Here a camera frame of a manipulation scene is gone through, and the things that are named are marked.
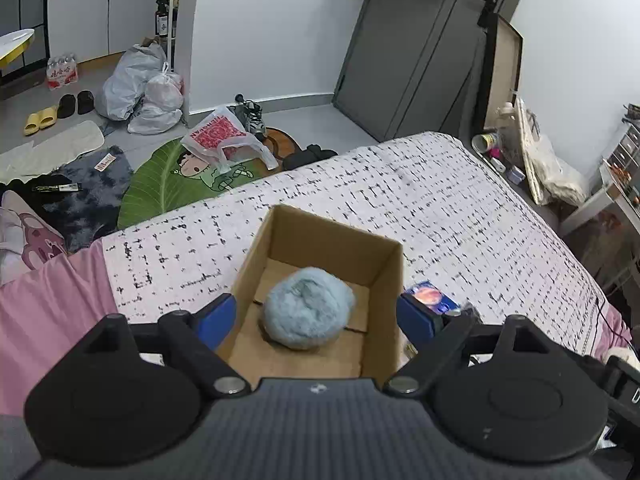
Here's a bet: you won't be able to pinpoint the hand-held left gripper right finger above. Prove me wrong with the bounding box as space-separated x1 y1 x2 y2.
382 292 556 396

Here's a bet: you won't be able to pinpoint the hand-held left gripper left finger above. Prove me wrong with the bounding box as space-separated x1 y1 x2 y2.
75 292 253 398

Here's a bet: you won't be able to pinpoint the blue orange tissue pack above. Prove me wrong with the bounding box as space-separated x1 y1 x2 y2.
404 280 461 317

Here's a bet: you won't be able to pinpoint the light blue fluffy ball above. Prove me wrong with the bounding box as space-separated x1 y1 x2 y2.
257 267 357 351

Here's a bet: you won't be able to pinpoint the brown cardboard box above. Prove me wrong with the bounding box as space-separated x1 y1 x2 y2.
215 204 405 391

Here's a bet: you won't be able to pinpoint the white black patterned bed cover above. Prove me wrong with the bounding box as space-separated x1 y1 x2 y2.
100 131 633 361

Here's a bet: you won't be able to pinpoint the green leaf shaped rug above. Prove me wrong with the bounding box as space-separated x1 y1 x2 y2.
117 137 281 231

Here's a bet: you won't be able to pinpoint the pink bed sheet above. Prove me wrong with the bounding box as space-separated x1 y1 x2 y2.
0 242 131 418

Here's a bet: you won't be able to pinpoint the dark blue grey rug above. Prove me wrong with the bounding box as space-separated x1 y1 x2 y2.
30 145 135 253

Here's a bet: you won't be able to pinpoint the brown round mat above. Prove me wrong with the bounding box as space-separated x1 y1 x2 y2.
262 127 303 166

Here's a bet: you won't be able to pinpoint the red white plastic bag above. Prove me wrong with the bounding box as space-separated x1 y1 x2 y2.
180 106 278 173

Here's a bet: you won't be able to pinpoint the black fuzzy slippers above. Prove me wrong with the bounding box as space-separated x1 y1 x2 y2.
282 144 340 171

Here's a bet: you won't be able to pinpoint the white desk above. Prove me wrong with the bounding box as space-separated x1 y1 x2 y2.
560 160 640 241

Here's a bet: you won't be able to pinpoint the instant noodle cup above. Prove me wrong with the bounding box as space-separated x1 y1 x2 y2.
472 131 501 153

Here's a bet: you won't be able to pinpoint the cream cloth tote bag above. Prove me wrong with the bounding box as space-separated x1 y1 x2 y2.
515 97 591 206

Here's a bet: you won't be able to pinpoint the pink bear printed cloth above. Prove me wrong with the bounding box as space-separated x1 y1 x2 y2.
0 190 68 286

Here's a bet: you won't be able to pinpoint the pair of grey sneakers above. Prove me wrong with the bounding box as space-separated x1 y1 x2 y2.
234 94 268 141

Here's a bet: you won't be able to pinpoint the white tied plastic bag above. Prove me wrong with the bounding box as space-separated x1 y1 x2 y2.
127 62 185 136

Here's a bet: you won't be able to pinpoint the white floor mat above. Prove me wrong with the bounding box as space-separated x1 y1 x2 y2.
0 120 105 183

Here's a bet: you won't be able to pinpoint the grey drawer organiser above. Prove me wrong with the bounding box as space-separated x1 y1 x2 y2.
605 125 640 176

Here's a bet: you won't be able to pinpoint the large grey white trash bag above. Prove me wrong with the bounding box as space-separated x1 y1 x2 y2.
95 44 168 121

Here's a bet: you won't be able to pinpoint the grey door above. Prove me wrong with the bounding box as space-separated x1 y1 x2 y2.
332 0 536 143

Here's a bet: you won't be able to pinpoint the pack of water bottles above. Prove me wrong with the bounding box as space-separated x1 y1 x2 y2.
46 53 80 91

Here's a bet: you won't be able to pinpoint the white metal stand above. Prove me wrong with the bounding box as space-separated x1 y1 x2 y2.
167 0 179 73

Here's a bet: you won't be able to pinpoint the white lower cabinet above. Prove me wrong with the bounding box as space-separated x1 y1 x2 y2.
45 0 186 63

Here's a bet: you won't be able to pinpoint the round white table yellow rim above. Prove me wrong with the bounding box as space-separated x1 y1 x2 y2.
0 29 36 68

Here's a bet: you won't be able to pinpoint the black cable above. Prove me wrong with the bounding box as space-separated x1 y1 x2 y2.
594 297 632 346

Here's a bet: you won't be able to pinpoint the brown board black frame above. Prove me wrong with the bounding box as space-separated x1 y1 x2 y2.
472 14 524 136

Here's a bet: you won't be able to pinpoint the black door handle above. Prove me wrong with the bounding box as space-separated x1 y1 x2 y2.
467 0 502 28

